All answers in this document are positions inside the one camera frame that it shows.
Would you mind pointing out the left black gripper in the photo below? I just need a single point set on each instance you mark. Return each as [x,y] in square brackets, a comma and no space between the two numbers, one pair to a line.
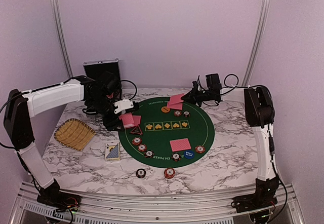
[110,123]

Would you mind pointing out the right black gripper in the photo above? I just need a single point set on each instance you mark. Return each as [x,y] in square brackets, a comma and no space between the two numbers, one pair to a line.
[192,95]

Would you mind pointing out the red-backed card deck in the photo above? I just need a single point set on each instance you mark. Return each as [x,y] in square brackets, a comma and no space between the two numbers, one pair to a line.
[127,120]

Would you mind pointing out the dealt card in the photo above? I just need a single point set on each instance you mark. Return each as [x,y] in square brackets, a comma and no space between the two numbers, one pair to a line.
[180,144]
[176,106]
[136,119]

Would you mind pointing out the triangular all-in button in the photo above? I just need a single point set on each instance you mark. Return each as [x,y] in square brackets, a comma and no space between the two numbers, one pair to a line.
[136,130]

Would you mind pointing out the orange big blind button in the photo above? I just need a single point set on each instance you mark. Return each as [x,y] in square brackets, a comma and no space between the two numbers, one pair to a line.
[165,109]

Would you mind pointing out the black poker chip stack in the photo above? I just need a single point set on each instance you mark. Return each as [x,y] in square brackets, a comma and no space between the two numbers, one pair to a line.
[140,173]

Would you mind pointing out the blue small blind button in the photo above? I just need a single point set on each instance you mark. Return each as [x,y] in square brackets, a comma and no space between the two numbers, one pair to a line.
[188,154]

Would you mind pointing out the red poker chip stack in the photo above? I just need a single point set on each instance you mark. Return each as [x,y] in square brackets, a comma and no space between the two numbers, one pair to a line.
[169,173]

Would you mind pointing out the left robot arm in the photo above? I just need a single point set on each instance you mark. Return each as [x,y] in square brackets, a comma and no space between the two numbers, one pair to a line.
[22,106]

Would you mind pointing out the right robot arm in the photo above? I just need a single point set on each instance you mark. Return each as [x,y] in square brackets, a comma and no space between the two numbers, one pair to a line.
[259,114]

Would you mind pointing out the playing card box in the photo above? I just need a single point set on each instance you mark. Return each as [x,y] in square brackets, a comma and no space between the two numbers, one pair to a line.
[112,152]

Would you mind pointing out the woven bamboo tray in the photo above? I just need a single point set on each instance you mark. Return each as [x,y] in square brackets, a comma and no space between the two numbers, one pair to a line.
[74,134]

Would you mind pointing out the round green poker mat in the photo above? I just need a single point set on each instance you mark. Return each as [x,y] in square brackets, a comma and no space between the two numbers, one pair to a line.
[159,128]

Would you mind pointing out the aluminium poker case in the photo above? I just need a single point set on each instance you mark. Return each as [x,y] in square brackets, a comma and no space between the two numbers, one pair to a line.
[101,70]

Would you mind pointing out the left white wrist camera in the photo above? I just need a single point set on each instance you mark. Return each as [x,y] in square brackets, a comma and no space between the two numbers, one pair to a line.
[121,105]

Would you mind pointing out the right aluminium frame post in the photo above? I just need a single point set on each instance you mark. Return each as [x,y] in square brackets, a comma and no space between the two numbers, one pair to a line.
[260,29]

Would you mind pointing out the aluminium frame post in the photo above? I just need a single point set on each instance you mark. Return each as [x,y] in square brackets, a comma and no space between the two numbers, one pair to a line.
[260,29]
[61,38]

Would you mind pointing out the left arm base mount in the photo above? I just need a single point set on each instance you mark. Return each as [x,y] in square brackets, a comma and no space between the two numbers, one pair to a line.
[58,199]

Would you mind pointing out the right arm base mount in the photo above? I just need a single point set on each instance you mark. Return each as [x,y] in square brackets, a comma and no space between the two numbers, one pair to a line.
[253,202]

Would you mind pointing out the front aluminium rail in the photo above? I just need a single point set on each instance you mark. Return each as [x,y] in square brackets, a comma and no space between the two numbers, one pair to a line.
[205,207]

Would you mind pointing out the left aluminium frame post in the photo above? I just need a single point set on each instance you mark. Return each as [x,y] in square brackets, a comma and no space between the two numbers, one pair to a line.
[61,38]

